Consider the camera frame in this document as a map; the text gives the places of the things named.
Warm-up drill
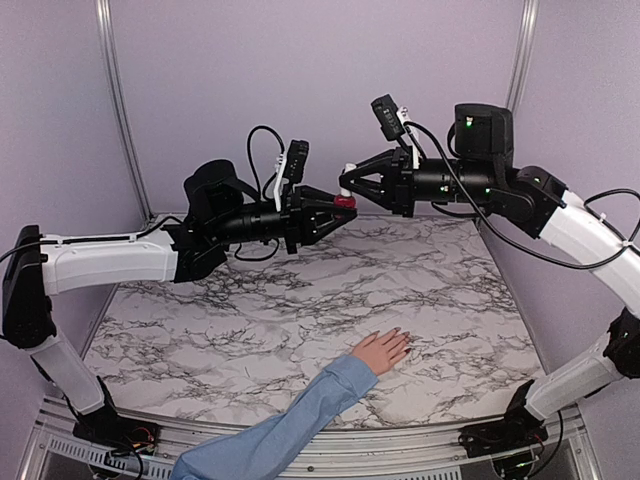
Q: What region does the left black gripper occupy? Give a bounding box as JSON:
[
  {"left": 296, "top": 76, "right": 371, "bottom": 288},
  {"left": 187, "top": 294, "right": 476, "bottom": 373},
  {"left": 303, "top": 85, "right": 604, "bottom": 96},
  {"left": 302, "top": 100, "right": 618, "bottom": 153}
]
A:
[{"left": 211, "top": 184, "right": 356, "bottom": 253}]

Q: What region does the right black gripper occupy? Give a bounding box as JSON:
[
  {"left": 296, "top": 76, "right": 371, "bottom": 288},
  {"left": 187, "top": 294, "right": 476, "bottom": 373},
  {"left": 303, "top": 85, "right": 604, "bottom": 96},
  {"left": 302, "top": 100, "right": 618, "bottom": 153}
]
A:
[{"left": 338, "top": 145, "right": 498, "bottom": 219}]

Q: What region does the red nail polish bottle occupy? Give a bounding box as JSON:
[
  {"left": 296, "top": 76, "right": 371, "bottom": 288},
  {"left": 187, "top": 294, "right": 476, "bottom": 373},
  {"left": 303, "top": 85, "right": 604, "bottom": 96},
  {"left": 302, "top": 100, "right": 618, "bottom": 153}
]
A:
[{"left": 333, "top": 194, "right": 356, "bottom": 209}]

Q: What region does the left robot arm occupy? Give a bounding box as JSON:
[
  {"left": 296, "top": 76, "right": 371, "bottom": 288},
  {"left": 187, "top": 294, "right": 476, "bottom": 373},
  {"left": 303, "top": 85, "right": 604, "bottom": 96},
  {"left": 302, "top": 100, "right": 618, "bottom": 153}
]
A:
[{"left": 1, "top": 160, "right": 357, "bottom": 445}]

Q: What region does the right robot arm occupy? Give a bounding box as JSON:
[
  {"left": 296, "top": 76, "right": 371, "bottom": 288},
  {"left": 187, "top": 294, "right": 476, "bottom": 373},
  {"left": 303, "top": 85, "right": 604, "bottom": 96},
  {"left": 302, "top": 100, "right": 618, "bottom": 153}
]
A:
[{"left": 339, "top": 96, "right": 639, "bottom": 448}]

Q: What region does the blue sleeved forearm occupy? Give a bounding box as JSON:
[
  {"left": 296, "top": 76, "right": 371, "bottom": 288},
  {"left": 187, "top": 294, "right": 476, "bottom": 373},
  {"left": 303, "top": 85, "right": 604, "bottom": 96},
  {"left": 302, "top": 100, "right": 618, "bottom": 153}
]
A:
[{"left": 171, "top": 355, "right": 378, "bottom": 479}]

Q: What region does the mannequin hand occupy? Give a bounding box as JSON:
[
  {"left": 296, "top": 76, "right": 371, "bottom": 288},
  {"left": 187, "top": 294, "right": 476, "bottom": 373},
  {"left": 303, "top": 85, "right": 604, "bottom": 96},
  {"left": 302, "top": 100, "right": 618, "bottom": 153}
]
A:
[{"left": 350, "top": 328, "right": 411, "bottom": 376}]

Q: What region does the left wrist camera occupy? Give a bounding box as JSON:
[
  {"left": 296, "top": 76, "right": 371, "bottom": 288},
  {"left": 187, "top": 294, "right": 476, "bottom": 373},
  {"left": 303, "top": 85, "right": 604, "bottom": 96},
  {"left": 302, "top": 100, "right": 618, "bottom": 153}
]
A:
[{"left": 272, "top": 140, "right": 309, "bottom": 212}]

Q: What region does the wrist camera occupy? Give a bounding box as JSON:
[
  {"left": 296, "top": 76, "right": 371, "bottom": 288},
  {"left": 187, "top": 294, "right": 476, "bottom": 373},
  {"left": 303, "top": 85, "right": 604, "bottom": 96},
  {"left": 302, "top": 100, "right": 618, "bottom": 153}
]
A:
[
  {"left": 371, "top": 94, "right": 420, "bottom": 169},
  {"left": 272, "top": 140, "right": 309, "bottom": 212}
]

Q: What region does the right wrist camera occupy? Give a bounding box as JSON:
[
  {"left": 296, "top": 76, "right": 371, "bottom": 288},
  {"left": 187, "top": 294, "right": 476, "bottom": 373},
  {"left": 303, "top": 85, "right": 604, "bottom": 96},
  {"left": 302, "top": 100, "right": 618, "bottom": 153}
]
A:
[{"left": 371, "top": 94, "right": 420, "bottom": 169}]

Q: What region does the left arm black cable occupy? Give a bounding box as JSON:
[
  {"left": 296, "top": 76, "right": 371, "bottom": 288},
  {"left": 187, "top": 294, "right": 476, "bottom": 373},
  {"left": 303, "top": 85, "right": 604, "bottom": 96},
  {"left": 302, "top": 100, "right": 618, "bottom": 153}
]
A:
[{"left": 247, "top": 124, "right": 286, "bottom": 199}]

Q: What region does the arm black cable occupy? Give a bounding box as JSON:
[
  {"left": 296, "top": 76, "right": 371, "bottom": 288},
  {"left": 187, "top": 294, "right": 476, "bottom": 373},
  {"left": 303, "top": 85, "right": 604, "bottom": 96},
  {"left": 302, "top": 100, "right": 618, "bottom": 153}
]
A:
[
  {"left": 247, "top": 124, "right": 286, "bottom": 199},
  {"left": 404, "top": 121, "right": 640, "bottom": 271}
]

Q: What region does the right aluminium frame post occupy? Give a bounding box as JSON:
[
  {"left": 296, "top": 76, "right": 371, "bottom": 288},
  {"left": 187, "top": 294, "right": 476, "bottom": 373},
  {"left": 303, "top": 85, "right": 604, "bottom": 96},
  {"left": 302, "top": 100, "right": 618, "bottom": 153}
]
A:
[{"left": 505, "top": 0, "right": 540, "bottom": 115}]

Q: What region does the aluminium frame post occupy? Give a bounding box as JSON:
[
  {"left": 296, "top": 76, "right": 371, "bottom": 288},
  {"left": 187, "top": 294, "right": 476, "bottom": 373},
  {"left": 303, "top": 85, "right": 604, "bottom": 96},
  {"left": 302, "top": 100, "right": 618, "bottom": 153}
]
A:
[
  {"left": 95, "top": 0, "right": 153, "bottom": 222},
  {"left": 505, "top": 0, "right": 540, "bottom": 115}
]

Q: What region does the left aluminium frame post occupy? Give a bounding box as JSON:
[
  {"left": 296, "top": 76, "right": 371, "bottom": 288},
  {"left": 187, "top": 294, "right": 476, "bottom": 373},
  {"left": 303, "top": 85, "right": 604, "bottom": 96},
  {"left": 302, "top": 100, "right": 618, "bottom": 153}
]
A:
[{"left": 95, "top": 0, "right": 153, "bottom": 222}]

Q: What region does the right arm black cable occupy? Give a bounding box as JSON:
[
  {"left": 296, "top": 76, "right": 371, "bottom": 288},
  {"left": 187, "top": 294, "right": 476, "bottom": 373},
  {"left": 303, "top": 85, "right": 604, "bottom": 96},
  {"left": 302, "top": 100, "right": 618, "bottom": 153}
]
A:
[{"left": 404, "top": 121, "right": 640, "bottom": 271}]

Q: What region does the front aluminium rail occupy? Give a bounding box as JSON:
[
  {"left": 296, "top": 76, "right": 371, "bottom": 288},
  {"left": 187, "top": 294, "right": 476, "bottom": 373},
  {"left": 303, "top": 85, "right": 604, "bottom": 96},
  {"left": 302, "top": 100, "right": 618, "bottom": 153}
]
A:
[{"left": 17, "top": 397, "right": 602, "bottom": 479}]

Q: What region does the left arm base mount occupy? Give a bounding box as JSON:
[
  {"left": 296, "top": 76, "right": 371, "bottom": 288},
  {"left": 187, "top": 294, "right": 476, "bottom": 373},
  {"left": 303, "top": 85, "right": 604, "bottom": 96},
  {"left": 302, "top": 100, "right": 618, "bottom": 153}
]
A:
[{"left": 73, "top": 418, "right": 160, "bottom": 455}]

